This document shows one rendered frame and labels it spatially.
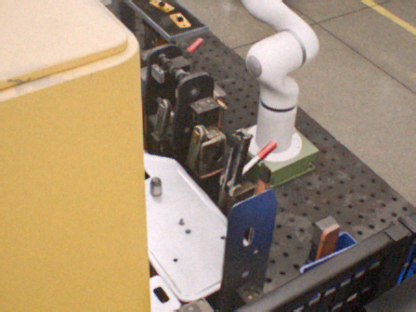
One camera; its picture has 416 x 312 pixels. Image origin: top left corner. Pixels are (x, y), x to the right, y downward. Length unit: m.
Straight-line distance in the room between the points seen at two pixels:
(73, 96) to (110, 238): 0.08
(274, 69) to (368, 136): 1.76
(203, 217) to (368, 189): 0.75
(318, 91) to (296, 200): 1.77
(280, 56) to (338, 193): 0.54
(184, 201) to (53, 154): 1.32
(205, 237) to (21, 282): 1.21
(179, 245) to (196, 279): 0.10
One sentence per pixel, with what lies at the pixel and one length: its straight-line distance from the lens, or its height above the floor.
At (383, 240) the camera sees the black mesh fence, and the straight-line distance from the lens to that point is 0.77.
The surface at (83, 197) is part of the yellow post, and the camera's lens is 0.23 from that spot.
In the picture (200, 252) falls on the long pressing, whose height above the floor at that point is 1.00.
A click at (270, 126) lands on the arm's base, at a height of 0.91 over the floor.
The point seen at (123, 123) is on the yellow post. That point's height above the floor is 1.97.
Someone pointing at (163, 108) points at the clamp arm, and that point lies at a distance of 1.67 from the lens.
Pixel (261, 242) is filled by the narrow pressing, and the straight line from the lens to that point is 1.20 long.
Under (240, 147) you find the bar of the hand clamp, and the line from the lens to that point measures 1.42.
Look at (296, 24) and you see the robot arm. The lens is 1.81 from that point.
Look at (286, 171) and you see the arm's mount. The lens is 2.00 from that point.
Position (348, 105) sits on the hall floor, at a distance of 3.62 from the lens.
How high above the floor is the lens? 2.11
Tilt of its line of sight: 42 degrees down
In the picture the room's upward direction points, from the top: 3 degrees clockwise
